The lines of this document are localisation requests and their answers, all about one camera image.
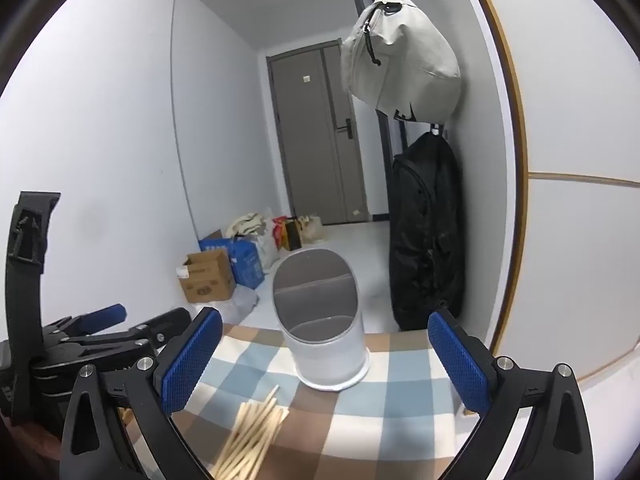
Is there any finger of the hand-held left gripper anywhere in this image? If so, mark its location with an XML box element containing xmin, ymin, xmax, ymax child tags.
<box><xmin>44</xmin><ymin>303</ymin><xmax>127</xmax><ymax>346</ymax></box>
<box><xmin>34</xmin><ymin>308</ymin><xmax>193</xmax><ymax>377</ymax></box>

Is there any grey door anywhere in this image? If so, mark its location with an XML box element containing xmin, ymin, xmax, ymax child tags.
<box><xmin>265</xmin><ymin>40</ymin><xmax>371</xmax><ymax>226</ymax></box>

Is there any black backpack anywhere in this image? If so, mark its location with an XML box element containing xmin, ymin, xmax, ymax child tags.
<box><xmin>390</xmin><ymin>130</ymin><xmax>466</xmax><ymax>332</ymax></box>

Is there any beige hanging bag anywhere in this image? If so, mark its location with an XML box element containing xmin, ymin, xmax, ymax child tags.
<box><xmin>340</xmin><ymin>0</ymin><xmax>462</xmax><ymax>122</ymax></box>

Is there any person's left forearm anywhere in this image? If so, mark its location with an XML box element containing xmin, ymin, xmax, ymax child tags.
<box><xmin>0</xmin><ymin>410</ymin><xmax>66</xmax><ymax>480</ymax></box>

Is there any white cabinet with wooden trim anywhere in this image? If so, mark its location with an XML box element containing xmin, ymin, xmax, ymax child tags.
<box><xmin>460</xmin><ymin>0</ymin><xmax>640</xmax><ymax>416</ymax></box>

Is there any brown cardboard box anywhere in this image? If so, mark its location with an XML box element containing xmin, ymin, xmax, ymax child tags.
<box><xmin>176</xmin><ymin>248</ymin><xmax>237</xmax><ymax>304</ymax></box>

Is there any bunch of wooden chopsticks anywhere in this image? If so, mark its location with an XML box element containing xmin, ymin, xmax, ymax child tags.
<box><xmin>205</xmin><ymin>385</ymin><xmax>291</xmax><ymax>480</ymax></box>

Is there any white divided utensil holder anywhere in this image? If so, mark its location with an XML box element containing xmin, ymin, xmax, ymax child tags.
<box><xmin>272</xmin><ymin>247</ymin><xmax>371</xmax><ymax>392</ymax></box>

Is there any blue cardboard box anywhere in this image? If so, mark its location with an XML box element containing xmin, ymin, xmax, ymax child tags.
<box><xmin>198</xmin><ymin>237</ymin><xmax>266</xmax><ymax>290</ymax></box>

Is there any white plastic bag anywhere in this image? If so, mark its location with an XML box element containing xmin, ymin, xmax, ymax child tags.
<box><xmin>252</xmin><ymin>222</ymin><xmax>282</xmax><ymax>273</ymax></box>

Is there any clear plastic bag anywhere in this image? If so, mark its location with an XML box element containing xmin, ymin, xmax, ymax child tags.
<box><xmin>192</xmin><ymin>285</ymin><xmax>261</xmax><ymax>325</ymax></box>

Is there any orange and black box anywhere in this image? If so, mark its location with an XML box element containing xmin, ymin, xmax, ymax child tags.
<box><xmin>284</xmin><ymin>216</ymin><xmax>304</xmax><ymax>252</ymax></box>

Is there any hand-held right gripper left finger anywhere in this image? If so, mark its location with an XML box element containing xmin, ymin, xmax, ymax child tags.
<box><xmin>60</xmin><ymin>306</ymin><xmax>224</xmax><ymax>480</ymax></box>

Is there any red bag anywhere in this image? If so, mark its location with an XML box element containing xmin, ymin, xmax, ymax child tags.
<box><xmin>271</xmin><ymin>215</ymin><xmax>290</xmax><ymax>251</ymax></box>

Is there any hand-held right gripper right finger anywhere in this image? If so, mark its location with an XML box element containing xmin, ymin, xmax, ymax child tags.
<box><xmin>426</xmin><ymin>308</ymin><xmax>596</xmax><ymax>480</ymax></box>

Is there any beige plastic bag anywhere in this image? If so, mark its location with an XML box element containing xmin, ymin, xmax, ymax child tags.
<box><xmin>299</xmin><ymin>214</ymin><xmax>325</xmax><ymax>242</ymax></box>

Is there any plaid tablecloth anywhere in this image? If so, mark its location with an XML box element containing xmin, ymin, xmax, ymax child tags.
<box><xmin>117</xmin><ymin>323</ymin><xmax>493</xmax><ymax>480</ymax></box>

